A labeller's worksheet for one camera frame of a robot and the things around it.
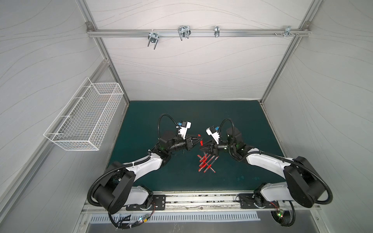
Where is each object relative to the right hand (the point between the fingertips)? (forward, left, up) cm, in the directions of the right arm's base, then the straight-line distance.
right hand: (199, 147), depth 77 cm
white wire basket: (0, +57, +18) cm, 60 cm away
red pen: (+1, -1, +4) cm, 4 cm away
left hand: (+1, 0, +5) cm, 5 cm away
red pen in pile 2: (-2, -5, -14) cm, 15 cm away
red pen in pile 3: (-2, -7, -14) cm, 15 cm away
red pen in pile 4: (-4, -8, -15) cm, 17 cm away
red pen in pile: (0, -3, -15) cm, 15 cm away
